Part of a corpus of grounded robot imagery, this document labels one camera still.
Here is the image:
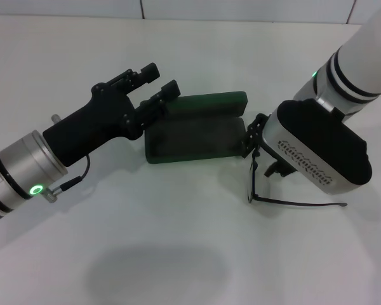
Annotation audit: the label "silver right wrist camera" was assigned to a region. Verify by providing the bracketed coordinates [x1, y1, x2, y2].
[262, 98, 374, 196]

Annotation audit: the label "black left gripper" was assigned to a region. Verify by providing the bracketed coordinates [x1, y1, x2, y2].
[43, 62, 182, 168]

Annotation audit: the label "green glasses case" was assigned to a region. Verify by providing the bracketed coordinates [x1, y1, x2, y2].
[145, 90, 249, 165]

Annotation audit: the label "black cable with metal plug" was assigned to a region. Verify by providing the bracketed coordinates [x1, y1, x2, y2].
[44, 154, 91, 203]

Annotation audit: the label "black glasses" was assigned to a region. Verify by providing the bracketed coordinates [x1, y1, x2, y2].
[246, 147, 349, 210]

